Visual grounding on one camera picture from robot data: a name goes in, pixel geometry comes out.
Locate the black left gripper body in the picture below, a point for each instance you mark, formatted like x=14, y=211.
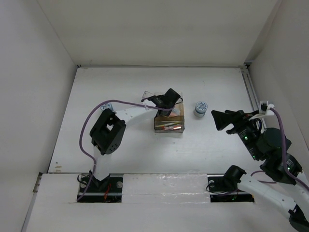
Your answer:
x=168, y=113

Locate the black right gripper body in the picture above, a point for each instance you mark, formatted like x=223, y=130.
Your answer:
x=246, y=129

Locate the green highlighter marker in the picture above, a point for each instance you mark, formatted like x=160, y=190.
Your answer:
x=175, y=112

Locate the yellow pen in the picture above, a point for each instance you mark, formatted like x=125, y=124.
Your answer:
x=166, y=125

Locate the orange pen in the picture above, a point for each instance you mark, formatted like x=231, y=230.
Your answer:
x=178, y=126

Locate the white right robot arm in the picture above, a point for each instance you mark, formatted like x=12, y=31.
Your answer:
x=263, y=135

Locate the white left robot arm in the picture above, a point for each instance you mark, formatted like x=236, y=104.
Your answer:
x=109, y=129

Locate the three-tier acrylic organizer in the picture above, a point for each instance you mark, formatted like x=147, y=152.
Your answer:
x=167, y=119

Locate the blue tape roll right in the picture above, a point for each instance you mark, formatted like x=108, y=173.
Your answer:
x=200, y=109

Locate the blue tape roll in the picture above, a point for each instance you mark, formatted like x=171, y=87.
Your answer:
x=106, y=105
x=200, y=109

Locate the blue tape roll left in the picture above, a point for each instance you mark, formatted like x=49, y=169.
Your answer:
x=106, y=105

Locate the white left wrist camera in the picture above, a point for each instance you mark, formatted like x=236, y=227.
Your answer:
x=147, y=96

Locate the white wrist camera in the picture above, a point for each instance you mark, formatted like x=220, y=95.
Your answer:
x=265, y=107
x=147, y=96

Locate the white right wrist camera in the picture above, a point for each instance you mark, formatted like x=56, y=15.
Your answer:
x=265, y=107

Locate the aluminium frame rail right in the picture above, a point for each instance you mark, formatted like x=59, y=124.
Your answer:
x=249, y=85

